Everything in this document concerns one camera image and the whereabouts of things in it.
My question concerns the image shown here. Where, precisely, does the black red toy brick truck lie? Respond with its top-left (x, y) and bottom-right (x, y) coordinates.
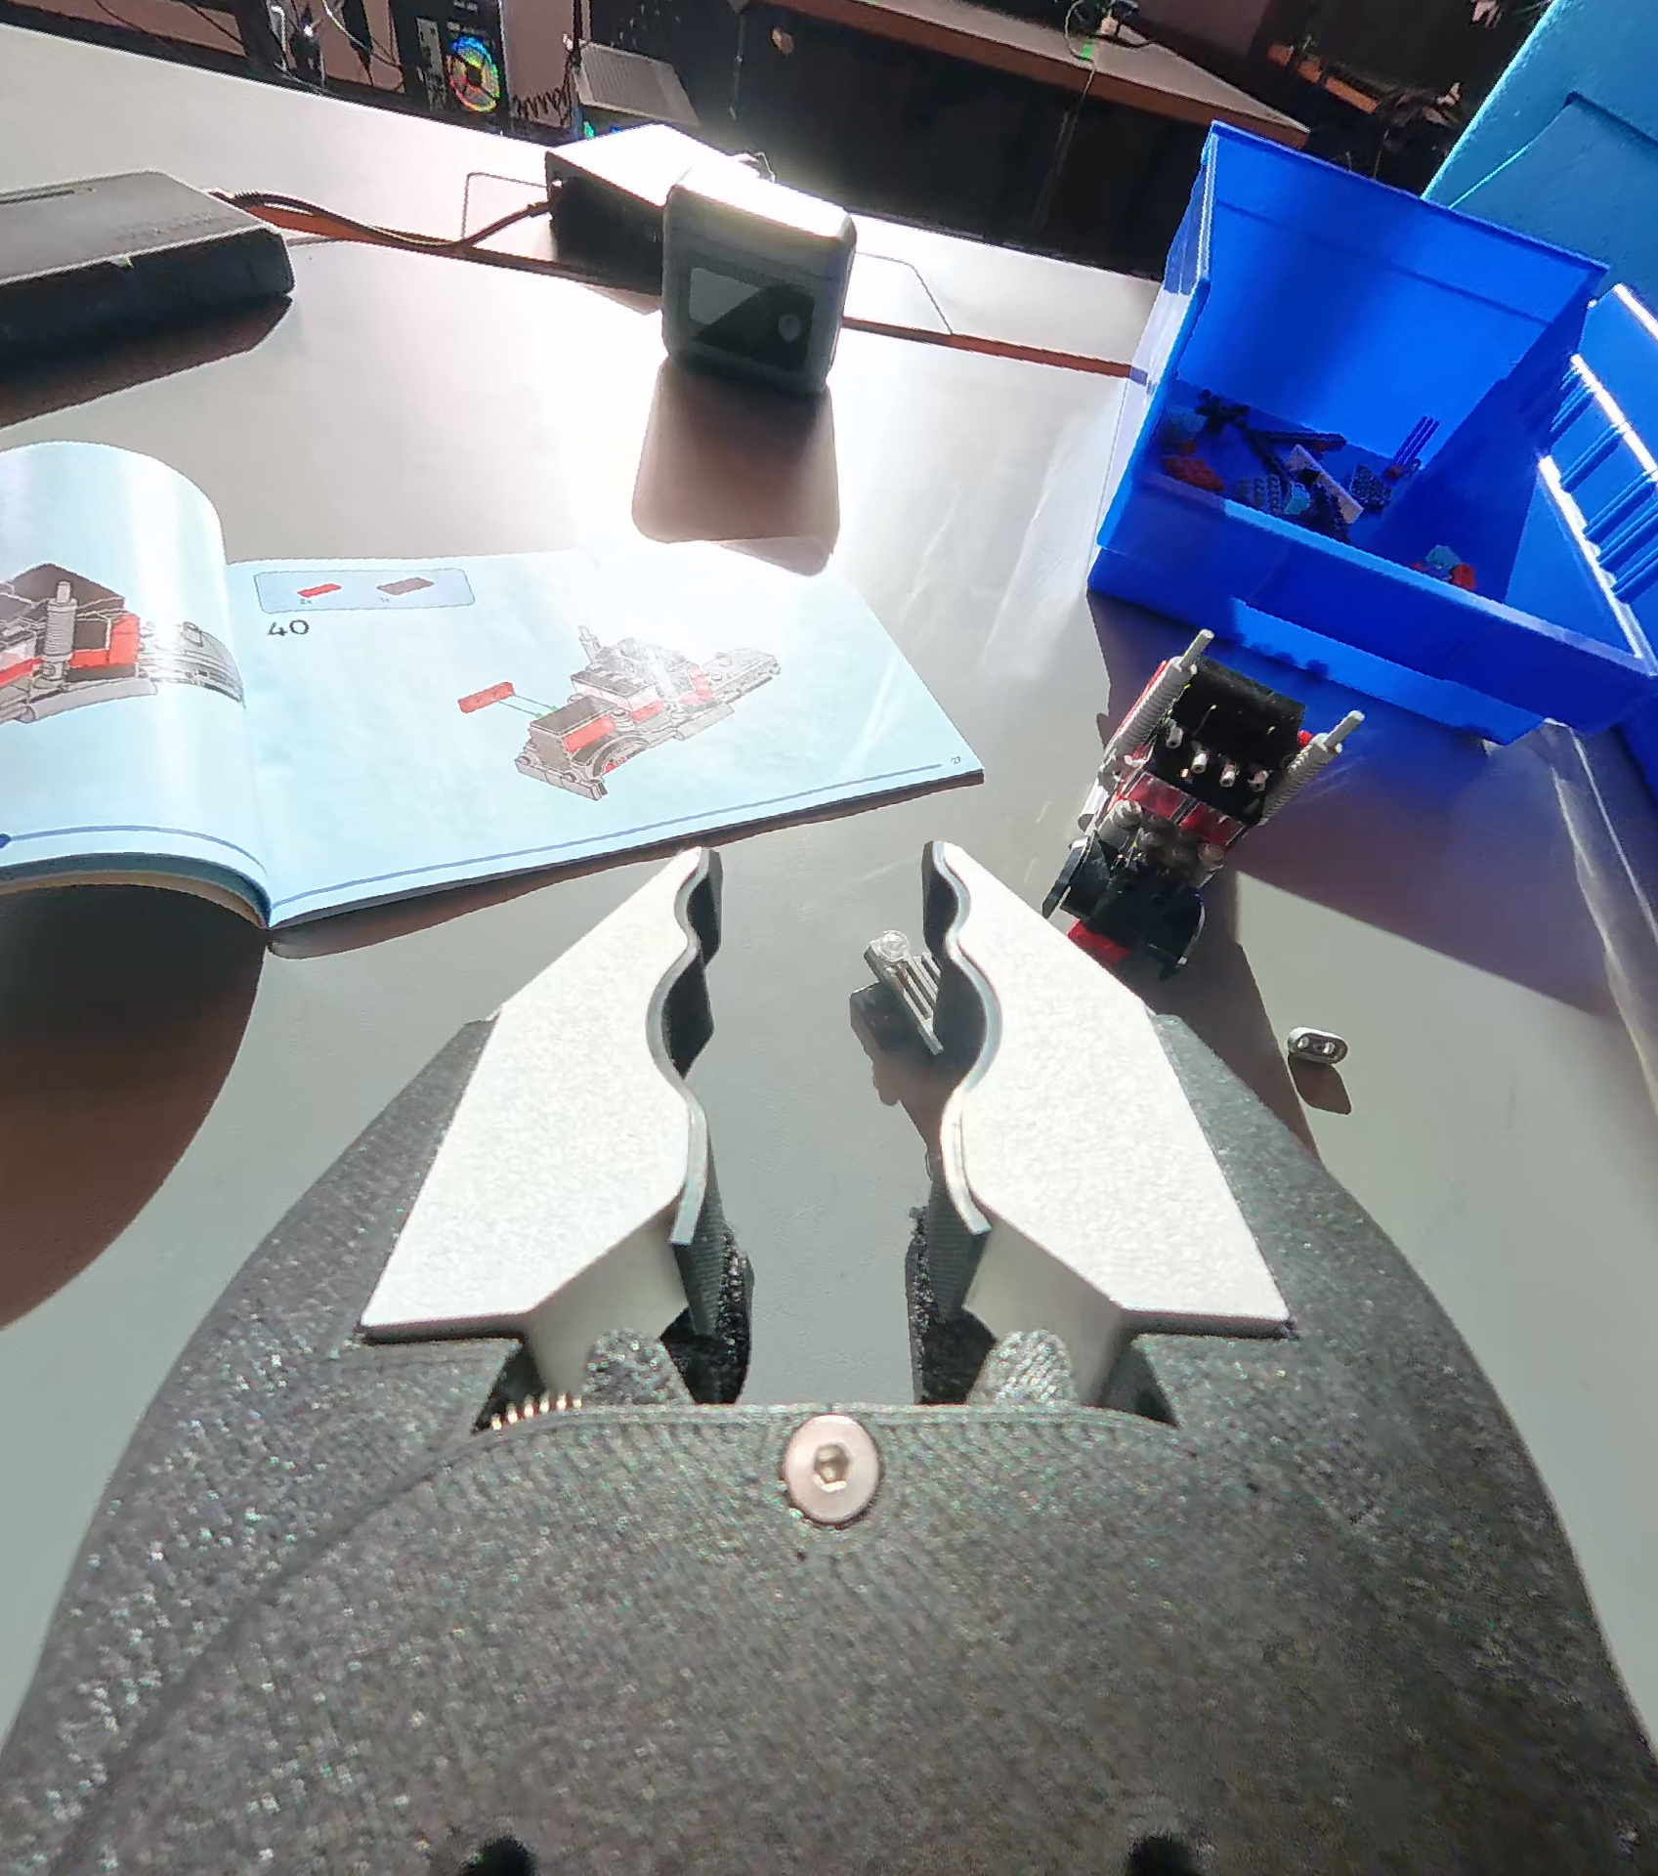
top-left (1040, 630), bottom-right (1365, 981)

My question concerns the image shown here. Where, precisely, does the computer with glowing fan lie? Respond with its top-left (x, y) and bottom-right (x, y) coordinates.
top-left (389, 0), bottom-right (582, 120)

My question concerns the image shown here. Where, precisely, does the black power adapter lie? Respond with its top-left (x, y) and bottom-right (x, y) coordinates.
top-left (542, 124), bottom-right (744, 253)

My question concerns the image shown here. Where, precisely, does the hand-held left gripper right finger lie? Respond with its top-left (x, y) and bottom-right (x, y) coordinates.
top-left (909, 839), bottom-right (1294, 1410)

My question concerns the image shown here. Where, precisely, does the black flat device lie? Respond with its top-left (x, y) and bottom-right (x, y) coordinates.
top-left (0, 172), bottom-right (297, 387)

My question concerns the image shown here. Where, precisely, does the wooden table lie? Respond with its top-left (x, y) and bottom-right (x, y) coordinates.
top-left (769, 0), bottom-right (1313, 148)

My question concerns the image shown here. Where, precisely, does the small black toy brick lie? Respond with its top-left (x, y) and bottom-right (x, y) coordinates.
top-left (851, 927), bottom-right (951, 1061)

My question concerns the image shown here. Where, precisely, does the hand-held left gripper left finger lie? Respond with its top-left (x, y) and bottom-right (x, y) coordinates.
top-left (359, 847), bottom-right (728, 1406)

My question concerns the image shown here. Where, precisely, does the orange cable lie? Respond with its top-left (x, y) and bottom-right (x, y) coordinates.
top-left (209, 188), bottom-right (1136, 381)

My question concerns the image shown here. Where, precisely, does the pile of small toy bricks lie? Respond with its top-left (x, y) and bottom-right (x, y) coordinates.
top-left (1158, 389), bottom-right (1483, 588)

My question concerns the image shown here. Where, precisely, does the light blue instruction booklet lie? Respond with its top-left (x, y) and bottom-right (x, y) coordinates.
top-left (0, 443), bottom-right (987, 935)

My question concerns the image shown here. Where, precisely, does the grey cube camera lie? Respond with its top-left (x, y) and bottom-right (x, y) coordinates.
top-left (660, 162), bottom-right (859, 401)

